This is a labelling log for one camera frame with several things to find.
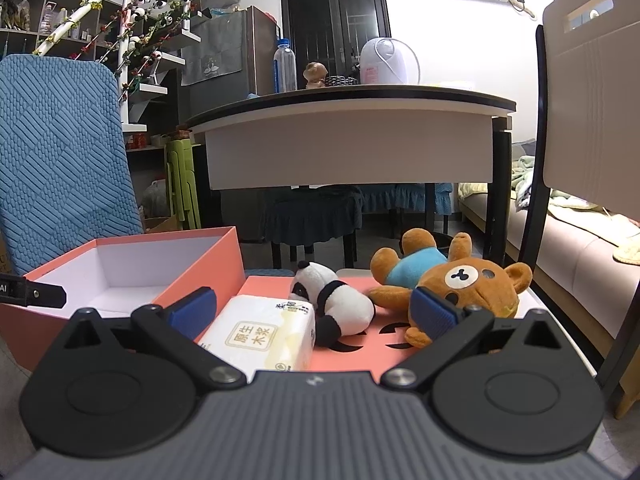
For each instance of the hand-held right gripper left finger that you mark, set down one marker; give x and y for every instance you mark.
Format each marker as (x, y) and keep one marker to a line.
(192, 311)

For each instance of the white round humidifier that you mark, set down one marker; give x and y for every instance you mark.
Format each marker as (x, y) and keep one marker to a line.
(385, 62)

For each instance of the grey hanging cloth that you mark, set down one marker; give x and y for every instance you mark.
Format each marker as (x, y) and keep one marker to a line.
(212, 47)

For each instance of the brown cardboard box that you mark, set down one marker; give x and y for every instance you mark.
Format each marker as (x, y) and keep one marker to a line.
(160, 224)

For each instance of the grey refrigerator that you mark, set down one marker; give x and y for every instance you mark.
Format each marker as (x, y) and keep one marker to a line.
(260, 55)

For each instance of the clear plastic water bottle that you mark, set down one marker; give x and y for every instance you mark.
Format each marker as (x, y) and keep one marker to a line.
(285, 67)

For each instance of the wall shelf unit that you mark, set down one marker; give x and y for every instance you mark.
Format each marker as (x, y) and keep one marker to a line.
(30, 5)

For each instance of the blue knitted blanket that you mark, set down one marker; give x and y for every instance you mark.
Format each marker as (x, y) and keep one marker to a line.
(60, 160)

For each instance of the panda plush toy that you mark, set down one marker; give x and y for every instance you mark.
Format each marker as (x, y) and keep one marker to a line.
(345, 305)

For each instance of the beige sofa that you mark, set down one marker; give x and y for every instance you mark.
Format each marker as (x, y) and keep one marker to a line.
(575, 260)

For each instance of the white staircase with flower garland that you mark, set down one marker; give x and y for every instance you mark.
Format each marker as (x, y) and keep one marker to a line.
(150, 15)

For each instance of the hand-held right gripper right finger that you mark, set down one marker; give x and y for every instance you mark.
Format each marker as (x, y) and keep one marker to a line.
(434, 314)

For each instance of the white tissue pack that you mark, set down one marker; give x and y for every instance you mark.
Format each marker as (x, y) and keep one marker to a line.
(260, 330)

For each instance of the green stacked stools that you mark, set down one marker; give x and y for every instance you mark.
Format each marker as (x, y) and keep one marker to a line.
(182, 185)

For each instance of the black woven basket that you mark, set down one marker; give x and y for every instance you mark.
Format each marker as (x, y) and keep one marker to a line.
(341, 80)

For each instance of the small brown figurine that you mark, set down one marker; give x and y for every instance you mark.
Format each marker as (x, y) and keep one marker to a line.
(315, 76)

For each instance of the beige chair with black frame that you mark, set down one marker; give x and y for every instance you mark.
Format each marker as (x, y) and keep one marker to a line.
(590, 100)

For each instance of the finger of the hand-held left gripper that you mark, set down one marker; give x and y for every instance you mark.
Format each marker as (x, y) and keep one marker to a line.
(30, 291)

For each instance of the pink box lid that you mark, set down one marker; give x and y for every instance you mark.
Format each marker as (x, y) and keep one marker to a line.
(350, 360)

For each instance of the brown bear plush toy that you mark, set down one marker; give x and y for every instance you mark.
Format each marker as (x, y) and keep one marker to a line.
(480, 285)

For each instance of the white table with dark top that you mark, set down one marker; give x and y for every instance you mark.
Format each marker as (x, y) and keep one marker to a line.
(350, 140)

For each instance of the dark double door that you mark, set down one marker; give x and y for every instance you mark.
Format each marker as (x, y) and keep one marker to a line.
(335, 25)

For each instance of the dark blue covered dining chair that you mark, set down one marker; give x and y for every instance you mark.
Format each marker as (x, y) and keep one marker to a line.
(410, 197)
(310, 215)

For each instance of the pink cardboard box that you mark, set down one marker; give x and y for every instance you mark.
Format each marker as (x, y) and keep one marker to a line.
(230, 260)

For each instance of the clear plastic bag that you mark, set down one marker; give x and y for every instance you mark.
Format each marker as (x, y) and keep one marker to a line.
(156, 197)

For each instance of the light green blanket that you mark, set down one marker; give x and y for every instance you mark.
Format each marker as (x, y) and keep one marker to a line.
(525, 180)

